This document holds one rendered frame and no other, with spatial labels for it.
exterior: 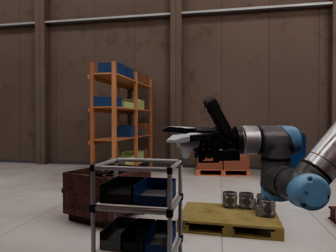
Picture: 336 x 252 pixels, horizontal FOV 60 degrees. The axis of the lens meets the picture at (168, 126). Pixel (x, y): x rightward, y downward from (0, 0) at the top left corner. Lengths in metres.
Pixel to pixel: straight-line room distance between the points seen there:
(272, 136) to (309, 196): 0.18
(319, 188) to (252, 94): 7.32
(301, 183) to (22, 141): 9.48
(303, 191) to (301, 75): 7.60
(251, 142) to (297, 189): 0.17
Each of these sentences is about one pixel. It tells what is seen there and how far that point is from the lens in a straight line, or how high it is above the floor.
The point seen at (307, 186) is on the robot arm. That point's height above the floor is 1.13.
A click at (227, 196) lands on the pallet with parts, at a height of 0.30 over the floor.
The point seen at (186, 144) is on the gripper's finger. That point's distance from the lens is 0.69.
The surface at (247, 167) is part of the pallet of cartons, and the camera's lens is 6.94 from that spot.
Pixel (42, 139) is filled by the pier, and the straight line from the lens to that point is 9.24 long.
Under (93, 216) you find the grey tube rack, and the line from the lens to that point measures 1.88.
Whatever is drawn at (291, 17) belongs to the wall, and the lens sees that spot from 8.49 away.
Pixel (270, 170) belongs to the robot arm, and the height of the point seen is 1.14.
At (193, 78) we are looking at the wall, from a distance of 8.00.
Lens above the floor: 1.27
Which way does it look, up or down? 1 degrees down
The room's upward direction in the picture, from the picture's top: straight up
